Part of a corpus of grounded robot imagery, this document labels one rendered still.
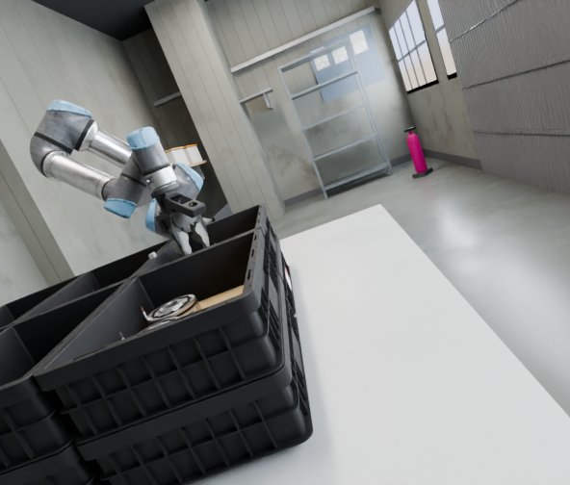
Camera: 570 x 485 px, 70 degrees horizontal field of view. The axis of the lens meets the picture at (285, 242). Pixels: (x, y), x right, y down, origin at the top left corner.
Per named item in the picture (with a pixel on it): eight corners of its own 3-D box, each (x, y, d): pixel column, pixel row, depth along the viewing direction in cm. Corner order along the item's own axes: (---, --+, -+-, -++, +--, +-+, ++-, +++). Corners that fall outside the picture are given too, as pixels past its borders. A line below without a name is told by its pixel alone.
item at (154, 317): (155, 309, 87) (154, 306, 87) (199, 292, 86) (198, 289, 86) (142, 329, 77) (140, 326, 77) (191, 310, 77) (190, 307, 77)
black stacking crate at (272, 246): (280, 276, 90) (261, 230, 88) (157, 323, 92) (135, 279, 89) (277, 237, 129) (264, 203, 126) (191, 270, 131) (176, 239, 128)
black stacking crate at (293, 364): (177, 365, 94) (155, 320, 92) (298, 319, 93) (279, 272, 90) (112, 520, 56) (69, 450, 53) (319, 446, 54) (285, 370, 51)
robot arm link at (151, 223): (177, 243, 155) (144, 228, 154) (194, 212, 156) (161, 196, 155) (171, 242, 143) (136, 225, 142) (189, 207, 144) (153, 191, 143)
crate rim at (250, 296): (138, 287, 90) (133, 277, 89) (265, 237, 88) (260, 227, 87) (36, 395, 51) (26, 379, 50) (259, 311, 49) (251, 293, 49)
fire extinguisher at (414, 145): (436, 171, 521) (422, 124, 506) (415, 179, 525) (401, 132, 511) (430, 169, 547) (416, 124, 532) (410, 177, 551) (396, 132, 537)
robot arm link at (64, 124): (185, 212, 158) (35, 137, 134) (202, 178, 159) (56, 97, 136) (192, 214, 147) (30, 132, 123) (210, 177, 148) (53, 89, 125)
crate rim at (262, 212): (265, 237, 88) (260, 227, 87) (138, 287, 90) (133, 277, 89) (267, 209, 127) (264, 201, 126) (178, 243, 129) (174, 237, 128)
